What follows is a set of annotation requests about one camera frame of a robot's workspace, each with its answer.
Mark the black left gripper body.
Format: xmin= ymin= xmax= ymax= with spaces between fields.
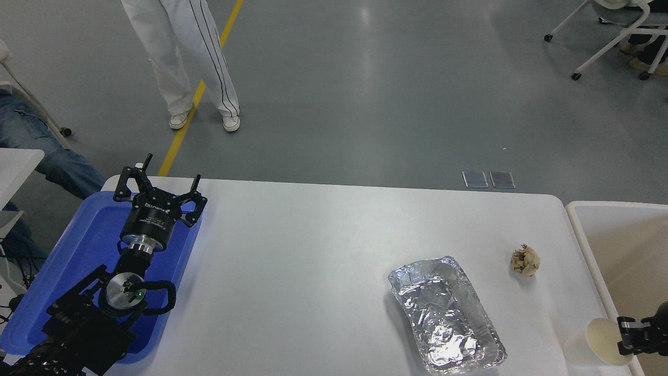
xmin=120 ymin=193 xmax=184 ymax=247

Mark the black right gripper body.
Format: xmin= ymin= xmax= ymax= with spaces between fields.
xmin=649 ymin=301 xmax=668 ymax=356

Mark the white paper cup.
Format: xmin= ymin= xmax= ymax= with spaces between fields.
xmin=563 ymin=318 xmax=634 ymax=366

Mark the large pale bin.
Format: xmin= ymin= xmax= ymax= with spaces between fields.
xmin=566 ymin=201 xmax=668 ymax=376

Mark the blue plastic tray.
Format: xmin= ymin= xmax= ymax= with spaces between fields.
xmin=0 ymin=191 xmax=203 ymax=365

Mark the seated person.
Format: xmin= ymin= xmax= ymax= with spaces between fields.
xmin=0 ymin=42 xmax=106 ymax=272

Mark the white side table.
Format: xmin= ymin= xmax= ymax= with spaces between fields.
xmin=0 ymin=148 xmax=45 ymax=210

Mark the crumpled tan paper ball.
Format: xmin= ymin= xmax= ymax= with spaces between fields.
xmin=510 ymin=244 xmax=541 ymax=278

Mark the standing person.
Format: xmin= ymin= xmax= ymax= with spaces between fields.
xmin=121 ymin=0 xmax=241 ymax=133

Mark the silver foil tray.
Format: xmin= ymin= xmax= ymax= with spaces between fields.
xmin=388 ymin=255 xmax=508 ymax=375

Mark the clear floor plate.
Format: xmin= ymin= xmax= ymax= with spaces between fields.
xmin=462 ymin=170 xmax=490 ymax=189
xmin=490 ymin=171 xmax=517 ymax=190

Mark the person on wheeled chair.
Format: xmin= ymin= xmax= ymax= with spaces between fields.
xmin=619 ymin=0 xmax=668 ymax=77

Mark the white wheeled chair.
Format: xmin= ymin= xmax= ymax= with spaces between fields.
xmin=543 ymin=0 xmax=668 ymax=81

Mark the white frame chair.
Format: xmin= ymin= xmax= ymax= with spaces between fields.
xmin=0 ymin=56 xmax=73 ymax=138

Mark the black cable bundle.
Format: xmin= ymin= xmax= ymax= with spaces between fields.
xmin=0 ymin=238 xmax=38 ymax=327

